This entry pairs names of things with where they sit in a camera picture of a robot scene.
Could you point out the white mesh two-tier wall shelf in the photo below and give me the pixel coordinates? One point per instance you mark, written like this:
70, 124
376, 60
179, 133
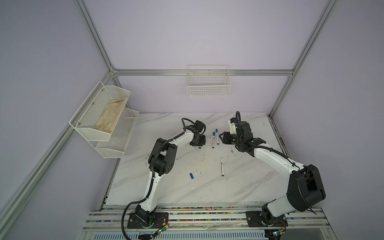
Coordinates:
109, 146

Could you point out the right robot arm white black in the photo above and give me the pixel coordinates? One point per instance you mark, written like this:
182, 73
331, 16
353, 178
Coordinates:
305, 187

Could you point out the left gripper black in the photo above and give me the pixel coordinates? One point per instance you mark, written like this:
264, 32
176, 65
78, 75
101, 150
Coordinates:
203, 141

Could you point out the white wire wall basket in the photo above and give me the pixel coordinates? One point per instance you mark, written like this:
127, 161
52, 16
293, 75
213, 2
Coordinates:
208, 81

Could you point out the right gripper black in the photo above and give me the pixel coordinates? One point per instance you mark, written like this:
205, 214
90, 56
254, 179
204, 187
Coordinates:
225, 135

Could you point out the aluminium rail base frame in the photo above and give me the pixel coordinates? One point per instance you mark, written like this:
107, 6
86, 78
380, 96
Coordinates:
217, 222

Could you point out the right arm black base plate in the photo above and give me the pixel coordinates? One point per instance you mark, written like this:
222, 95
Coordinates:
261, 219

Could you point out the beige cloth in shelf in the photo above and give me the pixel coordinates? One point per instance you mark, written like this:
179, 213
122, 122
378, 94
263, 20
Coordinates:
110, 115

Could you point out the aluminium enclosure frame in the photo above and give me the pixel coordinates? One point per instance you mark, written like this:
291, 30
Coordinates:
20, 200

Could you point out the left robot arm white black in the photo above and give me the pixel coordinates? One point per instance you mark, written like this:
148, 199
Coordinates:
161, 162

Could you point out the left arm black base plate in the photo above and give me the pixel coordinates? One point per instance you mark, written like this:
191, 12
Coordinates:
156, 221

